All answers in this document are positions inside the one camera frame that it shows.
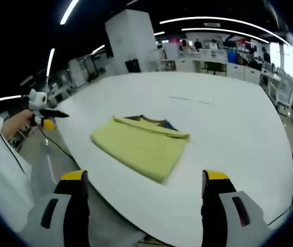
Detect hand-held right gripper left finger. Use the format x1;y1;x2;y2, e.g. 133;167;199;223
20;169;90;247

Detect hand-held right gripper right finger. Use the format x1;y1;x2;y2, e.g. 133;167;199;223
200;169;268;247

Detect yellow garment blue grey sleeves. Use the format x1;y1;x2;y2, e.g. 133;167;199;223
89;114;190;184

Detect person's left hand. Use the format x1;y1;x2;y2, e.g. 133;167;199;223
2;110;36;139

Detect ceiling light strip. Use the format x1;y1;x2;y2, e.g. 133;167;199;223
181;27;269;43
0;95;23;103
46;48;56;77
60;0;79;25
159;16;290;46

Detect person's white shirt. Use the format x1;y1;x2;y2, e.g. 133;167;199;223
0;82;35;232

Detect black waste bin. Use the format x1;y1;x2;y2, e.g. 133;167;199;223
125;58;141;73

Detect white square pillar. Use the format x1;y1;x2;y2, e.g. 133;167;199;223
104;9;156;75

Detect white flat perforated strip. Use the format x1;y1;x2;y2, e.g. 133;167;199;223
169;95;221;105

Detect white standing panel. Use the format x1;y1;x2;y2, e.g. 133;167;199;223
162;42;179;60

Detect white office chair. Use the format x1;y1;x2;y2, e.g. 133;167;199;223
267;74;293;114

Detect white counter row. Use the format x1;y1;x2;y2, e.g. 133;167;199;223
159;58;262;84

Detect black office chair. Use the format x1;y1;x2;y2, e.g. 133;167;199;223
202;61;227;75

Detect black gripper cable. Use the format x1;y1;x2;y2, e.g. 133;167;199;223
268;208;290;225
40;127;72;157

